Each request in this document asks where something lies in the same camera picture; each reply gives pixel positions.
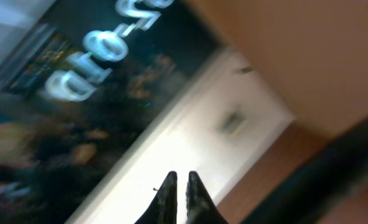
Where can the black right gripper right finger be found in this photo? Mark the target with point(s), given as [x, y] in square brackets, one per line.
[199, 204]

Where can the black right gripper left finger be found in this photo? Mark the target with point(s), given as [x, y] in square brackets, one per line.
[163, 208]

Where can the dark wall window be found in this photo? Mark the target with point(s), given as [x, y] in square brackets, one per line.
[80, 82]

